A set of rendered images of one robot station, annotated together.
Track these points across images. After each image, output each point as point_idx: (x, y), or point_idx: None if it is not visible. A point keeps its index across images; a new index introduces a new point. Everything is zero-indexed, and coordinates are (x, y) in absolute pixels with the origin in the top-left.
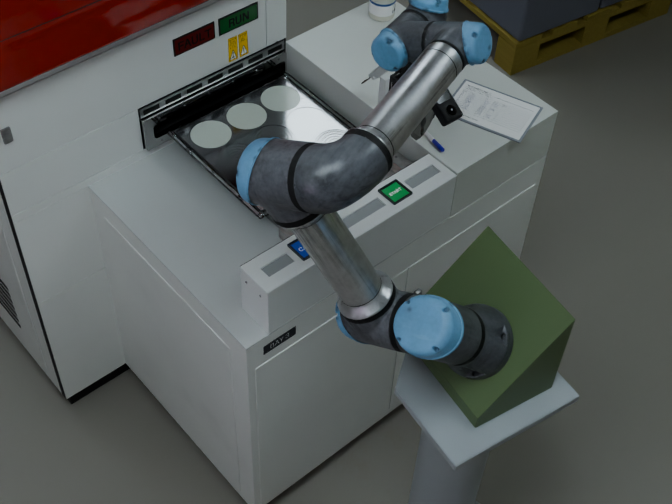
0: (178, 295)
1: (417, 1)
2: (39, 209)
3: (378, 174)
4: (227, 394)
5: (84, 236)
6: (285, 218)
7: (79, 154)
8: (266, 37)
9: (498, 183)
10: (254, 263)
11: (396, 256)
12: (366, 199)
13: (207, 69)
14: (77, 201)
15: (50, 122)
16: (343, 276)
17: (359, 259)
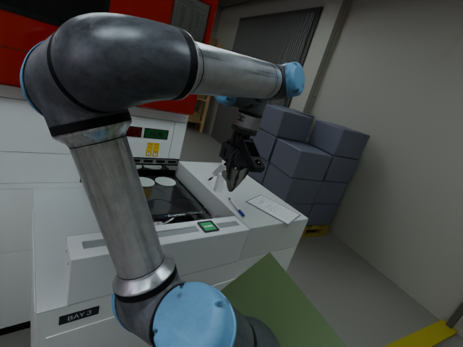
0: (33, 261)
1: None
2: None
3: (173, 61)
4: None
5: (21, 222)
6: (53, 117)
7: (32, 164)
8: (169, 153)
9: (270, 250)
10: (80, 237)
11: (198, 275)
12: (187, 225)
13: (131, 153)
14: (22, 195)
15: (14, 131)
16: (116, 233)
17: (142, 220)
